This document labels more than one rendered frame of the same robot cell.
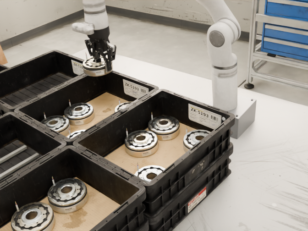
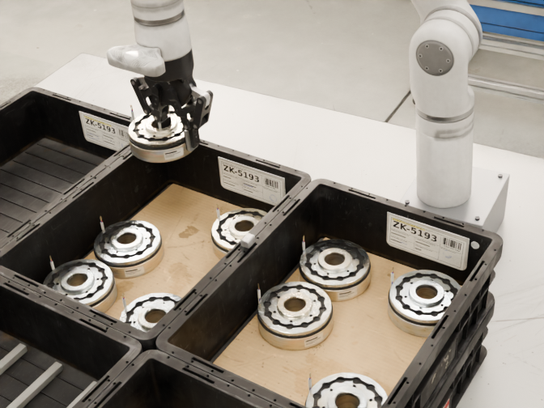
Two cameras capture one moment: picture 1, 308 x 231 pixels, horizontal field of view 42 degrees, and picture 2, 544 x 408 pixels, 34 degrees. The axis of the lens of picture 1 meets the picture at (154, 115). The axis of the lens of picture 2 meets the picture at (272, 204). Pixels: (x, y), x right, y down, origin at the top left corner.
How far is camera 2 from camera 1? 0.27 m
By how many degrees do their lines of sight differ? 8
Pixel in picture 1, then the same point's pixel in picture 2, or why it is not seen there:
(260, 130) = (520, 240)
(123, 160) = (262, 360)
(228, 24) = (460, 23)
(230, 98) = (460, 180)
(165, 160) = (358, 352)
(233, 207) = not seen: outside the picture
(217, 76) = (434, 138)
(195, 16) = not seen: outside the picture
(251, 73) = not seen: hidden behind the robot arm
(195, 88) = (356, 146)
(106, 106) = (183, 220)
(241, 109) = (482, 201)
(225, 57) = (453, 98)
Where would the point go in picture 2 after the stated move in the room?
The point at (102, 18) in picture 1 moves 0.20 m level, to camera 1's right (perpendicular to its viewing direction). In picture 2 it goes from (180, 32) to (326, 13)
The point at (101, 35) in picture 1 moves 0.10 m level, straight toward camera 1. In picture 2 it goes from (180, 73) to (196, 108)
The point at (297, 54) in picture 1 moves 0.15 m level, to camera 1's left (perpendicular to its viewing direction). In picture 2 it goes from (529, 28) to (486, 35)
